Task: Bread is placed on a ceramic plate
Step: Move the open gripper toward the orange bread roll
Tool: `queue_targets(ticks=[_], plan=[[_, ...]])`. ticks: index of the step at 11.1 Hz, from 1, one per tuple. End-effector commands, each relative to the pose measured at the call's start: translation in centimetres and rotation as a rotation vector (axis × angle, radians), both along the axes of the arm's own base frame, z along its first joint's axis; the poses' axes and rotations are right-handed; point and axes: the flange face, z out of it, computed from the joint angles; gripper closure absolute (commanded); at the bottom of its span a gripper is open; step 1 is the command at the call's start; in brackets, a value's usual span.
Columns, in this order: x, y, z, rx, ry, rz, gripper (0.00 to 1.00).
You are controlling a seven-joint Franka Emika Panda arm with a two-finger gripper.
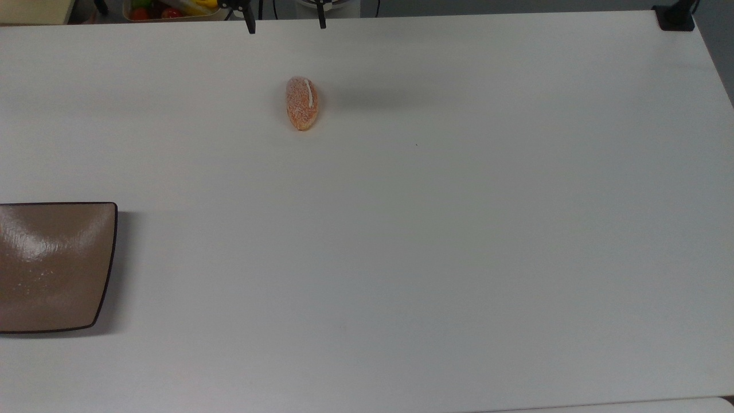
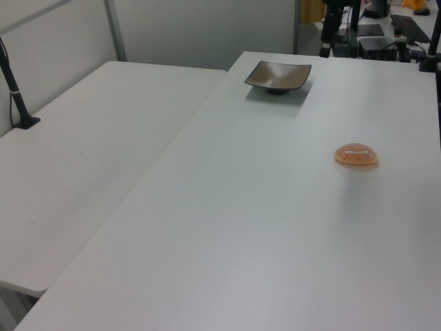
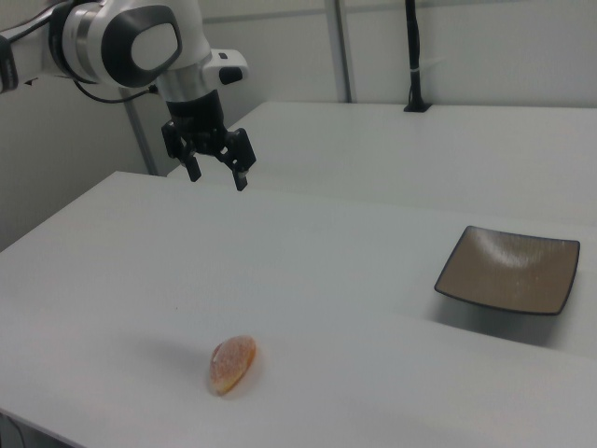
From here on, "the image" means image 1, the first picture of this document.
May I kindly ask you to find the sugared orange bread roll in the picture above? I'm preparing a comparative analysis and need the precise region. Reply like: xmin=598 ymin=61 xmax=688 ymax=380
xmin=286 ymin=76 xmax=319 ymax=132

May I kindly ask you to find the square brown ceramic plate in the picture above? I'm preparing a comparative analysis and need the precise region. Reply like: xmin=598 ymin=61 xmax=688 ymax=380
xmin=0 ymin=202 xmax=119 ymax=335

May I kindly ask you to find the beige box of toy food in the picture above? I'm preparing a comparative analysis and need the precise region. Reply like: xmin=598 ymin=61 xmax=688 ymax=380
xmin=122 ymin=0 xmax=230 ymax=22

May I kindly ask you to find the beige cabinet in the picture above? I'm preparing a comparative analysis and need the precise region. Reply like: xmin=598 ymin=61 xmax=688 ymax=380
xmin=0 ymin=0 xmax=76 ymax=26

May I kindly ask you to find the black table clamp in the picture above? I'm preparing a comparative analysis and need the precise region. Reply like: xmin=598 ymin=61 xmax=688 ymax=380
xmin=653 ymin=0 xmax=698 ymax=32

